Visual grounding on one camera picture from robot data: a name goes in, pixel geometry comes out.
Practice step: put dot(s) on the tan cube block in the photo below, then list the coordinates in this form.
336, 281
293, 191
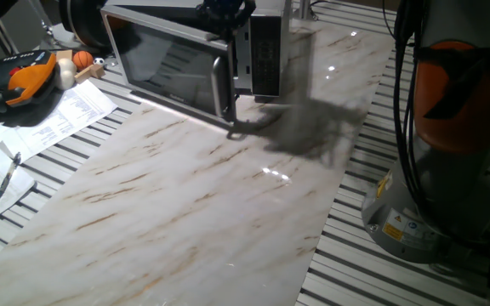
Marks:
64, 55

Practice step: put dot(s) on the small soccer ball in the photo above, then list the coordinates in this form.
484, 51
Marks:
98, 61

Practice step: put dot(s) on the long aluminium profile bar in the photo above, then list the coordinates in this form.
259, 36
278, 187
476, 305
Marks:
302, 8

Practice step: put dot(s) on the black orange teach pendant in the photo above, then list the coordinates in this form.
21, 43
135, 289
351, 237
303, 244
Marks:
28, 81

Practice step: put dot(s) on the black round drum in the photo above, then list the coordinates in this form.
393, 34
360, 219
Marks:
81, 21

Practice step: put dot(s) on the wooden block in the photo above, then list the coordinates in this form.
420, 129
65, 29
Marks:
89, 72

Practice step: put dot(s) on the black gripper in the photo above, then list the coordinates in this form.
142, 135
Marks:
226, 10

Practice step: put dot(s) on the white marble pattern board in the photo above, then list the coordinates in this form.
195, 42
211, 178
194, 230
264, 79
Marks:
164, 212

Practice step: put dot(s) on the silver microwave body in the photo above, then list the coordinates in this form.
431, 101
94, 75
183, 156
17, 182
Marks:
266, 55

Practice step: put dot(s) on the small orange basketball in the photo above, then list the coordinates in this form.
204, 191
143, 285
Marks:
83, 60

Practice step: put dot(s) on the white rounded toy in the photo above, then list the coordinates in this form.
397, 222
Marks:
65, 74

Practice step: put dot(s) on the black pen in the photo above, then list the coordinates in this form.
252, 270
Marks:
9, 175

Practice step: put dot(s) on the silver orange robot arm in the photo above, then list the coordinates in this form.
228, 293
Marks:
453, 106

